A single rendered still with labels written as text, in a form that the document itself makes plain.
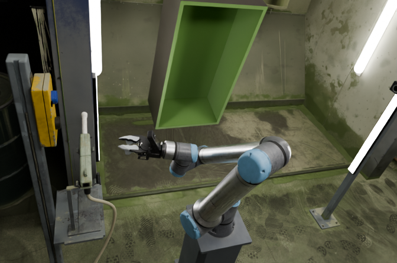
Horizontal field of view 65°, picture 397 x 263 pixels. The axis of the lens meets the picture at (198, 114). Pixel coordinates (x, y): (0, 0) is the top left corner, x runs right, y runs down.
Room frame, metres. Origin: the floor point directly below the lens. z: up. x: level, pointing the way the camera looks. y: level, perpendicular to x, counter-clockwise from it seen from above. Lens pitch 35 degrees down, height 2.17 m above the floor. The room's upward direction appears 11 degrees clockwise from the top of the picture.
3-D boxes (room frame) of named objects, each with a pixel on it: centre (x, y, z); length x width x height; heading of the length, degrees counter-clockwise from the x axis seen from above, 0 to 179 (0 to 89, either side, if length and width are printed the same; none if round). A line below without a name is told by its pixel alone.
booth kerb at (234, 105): (3.11, -0.12, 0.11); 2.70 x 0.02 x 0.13; 114
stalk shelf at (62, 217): (0.92, 0.48, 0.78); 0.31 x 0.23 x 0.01; 24
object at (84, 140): (1.04, 0.49, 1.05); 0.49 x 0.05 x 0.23; 24
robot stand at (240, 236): (1.12, -0.24, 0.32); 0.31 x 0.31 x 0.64; 24
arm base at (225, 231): (1.12, -0.24, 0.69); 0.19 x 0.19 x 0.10
